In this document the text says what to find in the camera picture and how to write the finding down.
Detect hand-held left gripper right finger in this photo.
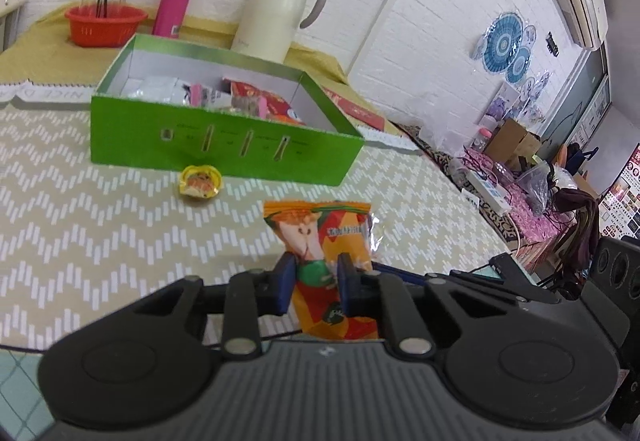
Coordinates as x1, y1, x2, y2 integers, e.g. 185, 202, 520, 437
336, 252, 503, 357

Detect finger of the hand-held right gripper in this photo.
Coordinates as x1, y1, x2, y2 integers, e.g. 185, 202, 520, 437
372, 262, 577, 307
487, 253, 534, 293

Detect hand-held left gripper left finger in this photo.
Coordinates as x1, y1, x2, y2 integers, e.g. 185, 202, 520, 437
132, 252, 298, 356

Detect orange cartoon snack packet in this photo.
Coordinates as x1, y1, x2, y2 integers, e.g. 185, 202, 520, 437
262, 200, 382, 341

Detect green cardboard box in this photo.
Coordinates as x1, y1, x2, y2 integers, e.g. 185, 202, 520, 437
90, 33, 366, 188

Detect large red snack bag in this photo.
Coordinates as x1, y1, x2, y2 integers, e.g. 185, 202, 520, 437
222, 77, 305, 124

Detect zip bag with dark snacks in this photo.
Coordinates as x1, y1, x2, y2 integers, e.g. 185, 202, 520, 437
190, 83, 226, 112

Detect pile of pink packets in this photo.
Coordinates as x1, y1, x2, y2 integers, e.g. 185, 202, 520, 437
500, 181, 566, 253

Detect dark maroon cloth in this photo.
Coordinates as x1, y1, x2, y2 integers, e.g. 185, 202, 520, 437
550, 186, 601, 292

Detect white power strip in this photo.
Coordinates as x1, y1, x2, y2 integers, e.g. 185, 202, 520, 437
462, 168, 512, 215

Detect printed poster board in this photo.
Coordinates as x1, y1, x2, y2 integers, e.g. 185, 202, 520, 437
600, 143, 640, 240

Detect clear plastic bag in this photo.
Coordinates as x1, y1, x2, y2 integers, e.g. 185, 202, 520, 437
517, 163, 557, 216

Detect yellow jelly cup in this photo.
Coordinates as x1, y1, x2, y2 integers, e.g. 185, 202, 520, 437
179, 164, 224, 200

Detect pink lid plastic jar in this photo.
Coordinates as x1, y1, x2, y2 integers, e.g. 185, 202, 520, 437
472, 125, 494, 152

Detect red envelope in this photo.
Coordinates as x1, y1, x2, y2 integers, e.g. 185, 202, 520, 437
320, 86, 387, 132

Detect cream thermos jug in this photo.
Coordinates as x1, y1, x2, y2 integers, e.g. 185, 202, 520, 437
231, 0, 328, 64

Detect red plastic basket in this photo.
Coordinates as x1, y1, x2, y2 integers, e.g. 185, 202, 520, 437
65, 5, 148, 48

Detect yellow cloth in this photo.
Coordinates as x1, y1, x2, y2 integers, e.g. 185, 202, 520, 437
0, 3, 351, 89

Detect cartoon wall pictures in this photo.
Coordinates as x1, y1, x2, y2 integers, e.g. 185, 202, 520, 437
492, 71, 551, 122

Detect small blue fan wall decoration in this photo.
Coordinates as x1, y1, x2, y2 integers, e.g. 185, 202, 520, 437
507, 46, 533, 86

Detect large blue fan wall decoration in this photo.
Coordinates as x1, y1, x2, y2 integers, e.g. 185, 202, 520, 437
482, 11, 525, 72

